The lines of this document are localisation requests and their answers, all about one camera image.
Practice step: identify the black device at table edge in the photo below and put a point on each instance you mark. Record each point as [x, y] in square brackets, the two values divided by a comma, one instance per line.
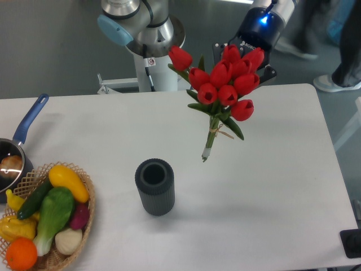
[351, 242]

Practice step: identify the woven wicker basket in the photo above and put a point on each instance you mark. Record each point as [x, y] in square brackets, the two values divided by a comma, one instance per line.
[54, 260]

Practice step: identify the purple red onion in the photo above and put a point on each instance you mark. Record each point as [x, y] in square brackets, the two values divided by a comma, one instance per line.
[80, 217]

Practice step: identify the dark grey ribbed vase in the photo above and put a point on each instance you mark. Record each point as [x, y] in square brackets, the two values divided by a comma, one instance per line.
[154, 179]

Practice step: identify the white garlic bulb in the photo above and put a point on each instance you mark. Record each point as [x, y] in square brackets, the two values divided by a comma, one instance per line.
[68, 240]

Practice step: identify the red tulip bouquet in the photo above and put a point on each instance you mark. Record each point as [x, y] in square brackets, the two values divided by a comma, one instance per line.
[220, 93]

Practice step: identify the green bok choy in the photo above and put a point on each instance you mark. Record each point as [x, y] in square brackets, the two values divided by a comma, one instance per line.
[55, 212]

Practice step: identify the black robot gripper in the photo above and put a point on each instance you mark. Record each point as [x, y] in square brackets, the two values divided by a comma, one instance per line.
[258, 30]

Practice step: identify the yellow squash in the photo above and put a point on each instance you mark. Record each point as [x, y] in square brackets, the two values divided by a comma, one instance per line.
[62, 176]

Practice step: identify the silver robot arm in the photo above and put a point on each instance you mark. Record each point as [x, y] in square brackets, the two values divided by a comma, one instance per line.
[148, 31]

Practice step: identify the yellow bell pepper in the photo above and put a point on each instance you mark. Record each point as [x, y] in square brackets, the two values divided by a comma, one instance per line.
[13, 228]

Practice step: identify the orange fruit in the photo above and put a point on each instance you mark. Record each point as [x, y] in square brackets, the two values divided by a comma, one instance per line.
[21, 254]

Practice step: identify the person leg with white shoe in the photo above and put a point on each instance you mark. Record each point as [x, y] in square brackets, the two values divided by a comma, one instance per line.
[346, 77]

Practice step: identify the blue handled saucepan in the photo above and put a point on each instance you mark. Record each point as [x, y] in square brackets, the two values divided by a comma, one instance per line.
[13, 146]

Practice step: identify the dark green cucumber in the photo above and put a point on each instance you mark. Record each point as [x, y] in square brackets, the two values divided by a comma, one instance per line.
[33, 203]

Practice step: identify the yellow banana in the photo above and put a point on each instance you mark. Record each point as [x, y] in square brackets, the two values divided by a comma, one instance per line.
[13, 201]

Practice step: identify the browned bread in pan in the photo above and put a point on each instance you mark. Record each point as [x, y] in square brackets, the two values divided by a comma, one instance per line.
[11, 167]

